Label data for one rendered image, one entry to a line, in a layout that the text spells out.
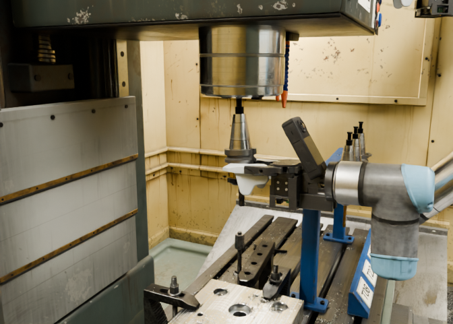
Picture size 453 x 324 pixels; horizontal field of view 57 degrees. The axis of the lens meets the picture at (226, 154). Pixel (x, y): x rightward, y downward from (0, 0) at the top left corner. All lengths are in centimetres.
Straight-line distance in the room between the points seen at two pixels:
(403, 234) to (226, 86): 38
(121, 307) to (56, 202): 46
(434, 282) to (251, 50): 121
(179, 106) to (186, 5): 136
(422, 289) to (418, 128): 59
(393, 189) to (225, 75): 33
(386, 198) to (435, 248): 110
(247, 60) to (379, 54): 108
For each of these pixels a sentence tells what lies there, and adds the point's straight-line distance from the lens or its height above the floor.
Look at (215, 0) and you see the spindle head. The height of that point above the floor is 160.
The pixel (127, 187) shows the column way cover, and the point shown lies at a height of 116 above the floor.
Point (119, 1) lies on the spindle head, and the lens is 79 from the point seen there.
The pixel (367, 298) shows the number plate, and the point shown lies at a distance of 117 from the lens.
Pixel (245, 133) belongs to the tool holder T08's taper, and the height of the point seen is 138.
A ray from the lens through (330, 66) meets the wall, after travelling 178.
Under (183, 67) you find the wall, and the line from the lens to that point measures 203.
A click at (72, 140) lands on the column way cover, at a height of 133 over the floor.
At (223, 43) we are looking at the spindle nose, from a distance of 73.
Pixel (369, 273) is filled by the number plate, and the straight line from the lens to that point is 126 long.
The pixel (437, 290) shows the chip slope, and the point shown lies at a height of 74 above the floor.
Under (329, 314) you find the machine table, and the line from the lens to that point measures 114.
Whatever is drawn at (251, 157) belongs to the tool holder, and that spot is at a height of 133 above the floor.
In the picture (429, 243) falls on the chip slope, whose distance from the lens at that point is 182.
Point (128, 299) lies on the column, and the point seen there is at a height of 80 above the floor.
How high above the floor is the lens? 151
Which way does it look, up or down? 12 degrees down
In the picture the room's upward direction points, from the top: straight up
